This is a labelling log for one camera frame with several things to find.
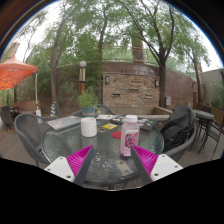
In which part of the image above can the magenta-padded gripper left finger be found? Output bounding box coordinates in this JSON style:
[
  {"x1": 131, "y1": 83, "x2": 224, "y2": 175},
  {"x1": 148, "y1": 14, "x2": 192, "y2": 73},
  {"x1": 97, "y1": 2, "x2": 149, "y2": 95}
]
[{"x1": 44, "y1": 144, "x2": 96, "y2": 187}]

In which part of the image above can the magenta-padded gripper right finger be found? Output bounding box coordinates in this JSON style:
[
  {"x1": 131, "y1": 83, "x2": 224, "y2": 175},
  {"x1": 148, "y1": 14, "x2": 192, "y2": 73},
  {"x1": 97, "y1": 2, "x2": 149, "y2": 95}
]
[{"x1": 130, "y1": 143, "x2": 185, "y2": 186}]

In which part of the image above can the pink drink bottle white cap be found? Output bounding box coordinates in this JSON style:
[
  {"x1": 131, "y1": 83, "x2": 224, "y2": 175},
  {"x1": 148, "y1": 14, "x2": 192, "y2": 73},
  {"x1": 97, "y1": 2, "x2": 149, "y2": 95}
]
[{"x1": 120, "y1": 114, "x2": 141, "y2": 158}]

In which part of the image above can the black jacket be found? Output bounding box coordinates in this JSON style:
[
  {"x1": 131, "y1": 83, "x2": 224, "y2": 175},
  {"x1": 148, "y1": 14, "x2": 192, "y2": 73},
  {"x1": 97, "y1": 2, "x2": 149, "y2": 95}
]
[{"x1": 160, "y1": 104, "x2": 198, "y2": 153}]

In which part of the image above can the grey laptop with stickers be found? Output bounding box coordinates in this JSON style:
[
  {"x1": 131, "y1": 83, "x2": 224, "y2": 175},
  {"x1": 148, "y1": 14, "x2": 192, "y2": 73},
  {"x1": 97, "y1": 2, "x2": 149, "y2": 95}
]
[{"x1": 46, "y1": 115, "x2": 83, "y2": 131}]

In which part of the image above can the white cup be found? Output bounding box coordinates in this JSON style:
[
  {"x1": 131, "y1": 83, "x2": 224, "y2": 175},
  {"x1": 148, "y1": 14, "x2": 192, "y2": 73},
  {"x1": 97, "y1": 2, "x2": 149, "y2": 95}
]
[{"x1": 80, "y1": 116, "x2": 98, "y2": 138}]

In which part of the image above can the flat round red coaster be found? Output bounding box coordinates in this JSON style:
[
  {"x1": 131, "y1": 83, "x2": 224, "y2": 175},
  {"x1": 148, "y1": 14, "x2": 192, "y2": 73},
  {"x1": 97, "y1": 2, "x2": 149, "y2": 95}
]
[{"x1": 111, "y1": 130, "x2": 123, "y2": 140}]

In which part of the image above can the blue yellow striped bollard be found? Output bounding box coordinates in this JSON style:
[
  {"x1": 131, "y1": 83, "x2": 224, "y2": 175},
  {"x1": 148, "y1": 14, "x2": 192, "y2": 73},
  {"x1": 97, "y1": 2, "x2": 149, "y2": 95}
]
[{"x1": 49, "y1": 101, "x2": 58, "y2": 117}]

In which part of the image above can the yellow card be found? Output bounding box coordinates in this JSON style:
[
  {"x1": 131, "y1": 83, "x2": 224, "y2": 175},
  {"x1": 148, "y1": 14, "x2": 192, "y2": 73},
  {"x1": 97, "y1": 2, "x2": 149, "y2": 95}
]
[{"x1": 102, "y1": 123, "x2": 118, "y2": 131}]

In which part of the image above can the white sticker sheet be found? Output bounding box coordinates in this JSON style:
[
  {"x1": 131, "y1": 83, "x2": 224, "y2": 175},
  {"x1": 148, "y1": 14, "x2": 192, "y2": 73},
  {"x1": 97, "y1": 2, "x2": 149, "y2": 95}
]
[{"x1": 95, "y1": 114, "x2": 115, "y2": 121}]

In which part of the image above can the dark metal table with chairs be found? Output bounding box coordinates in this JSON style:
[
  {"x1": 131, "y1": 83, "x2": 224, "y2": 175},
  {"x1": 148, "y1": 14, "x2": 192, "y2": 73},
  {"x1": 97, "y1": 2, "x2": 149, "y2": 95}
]
[{"x1": 193, "y1": 109, "x2": 224, "y2": 159}]

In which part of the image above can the potted plant in blue pot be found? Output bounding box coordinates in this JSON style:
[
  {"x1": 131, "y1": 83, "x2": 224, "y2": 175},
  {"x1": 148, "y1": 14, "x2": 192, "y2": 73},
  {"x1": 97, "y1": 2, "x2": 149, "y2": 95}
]
[{"x1": 76, "y1": 87, "x2": 100, "y2": 118}]

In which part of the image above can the group of dark chairs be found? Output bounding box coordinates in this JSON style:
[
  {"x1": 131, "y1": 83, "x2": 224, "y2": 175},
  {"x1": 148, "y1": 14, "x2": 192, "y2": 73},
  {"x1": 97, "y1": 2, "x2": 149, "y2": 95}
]
[{"x1": 0, "y1": 105, "x2": 20, "y2": 131}]

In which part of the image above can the orange canopy tent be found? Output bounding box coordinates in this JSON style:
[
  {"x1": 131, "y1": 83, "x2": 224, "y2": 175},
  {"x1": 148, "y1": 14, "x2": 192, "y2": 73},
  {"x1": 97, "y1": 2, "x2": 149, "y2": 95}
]
[{"x1": 0, "y1": 55, "x2": 43, "y2": 116}]

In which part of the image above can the brown lamp post white globe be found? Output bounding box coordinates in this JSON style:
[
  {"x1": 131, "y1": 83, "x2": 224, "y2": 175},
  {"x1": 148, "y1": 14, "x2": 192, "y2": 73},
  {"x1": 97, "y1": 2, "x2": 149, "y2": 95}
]
[{"x1": 78, "y1": 60, "x2": 88, "y2": 96}]

